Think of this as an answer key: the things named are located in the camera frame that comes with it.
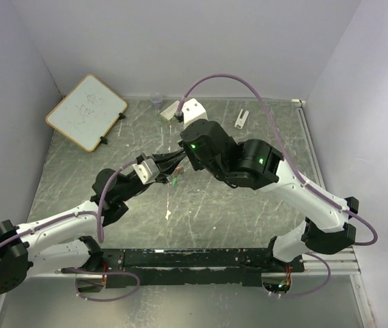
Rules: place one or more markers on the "white plastic clip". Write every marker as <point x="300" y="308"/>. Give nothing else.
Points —
<point x="241" y="119"/>

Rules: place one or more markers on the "white cardboard box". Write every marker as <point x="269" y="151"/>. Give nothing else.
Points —
<point x="168" y="114"/>

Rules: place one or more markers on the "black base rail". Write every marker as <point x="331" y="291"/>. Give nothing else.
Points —
<point x="177" y="267"/>

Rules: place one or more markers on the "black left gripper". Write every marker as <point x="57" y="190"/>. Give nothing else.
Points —
<point x="167" y="167"/>

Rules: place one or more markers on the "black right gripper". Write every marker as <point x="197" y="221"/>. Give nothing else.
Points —
<point x="195" y="163"/>

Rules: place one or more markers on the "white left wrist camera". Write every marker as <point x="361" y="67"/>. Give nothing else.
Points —
<point x="146" y="169"/>

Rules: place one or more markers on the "small framed whiteboard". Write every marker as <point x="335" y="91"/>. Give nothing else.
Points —
<point x="87" y="113"/>

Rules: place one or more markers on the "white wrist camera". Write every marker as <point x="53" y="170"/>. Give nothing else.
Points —
<point x="146" y="169"/>
<point x="192" y="110"/>

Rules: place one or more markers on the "silver key bunch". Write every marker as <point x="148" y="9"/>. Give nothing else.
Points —
<point x="178" y="171"/>

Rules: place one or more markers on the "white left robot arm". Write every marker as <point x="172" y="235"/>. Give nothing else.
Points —
<point x="73" y="237"/>

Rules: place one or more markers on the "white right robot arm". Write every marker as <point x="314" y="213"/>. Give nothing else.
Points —
<point x="255" y="164"/>

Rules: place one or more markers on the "clear plastic cup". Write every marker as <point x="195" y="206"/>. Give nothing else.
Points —
<point x="157" y="101"/>

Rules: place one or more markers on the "white corner bracket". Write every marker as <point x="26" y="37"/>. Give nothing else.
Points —
<point x="299" y="101"/>

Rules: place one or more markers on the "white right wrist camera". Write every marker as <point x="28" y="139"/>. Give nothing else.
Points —
<point x="192" y="110"/>

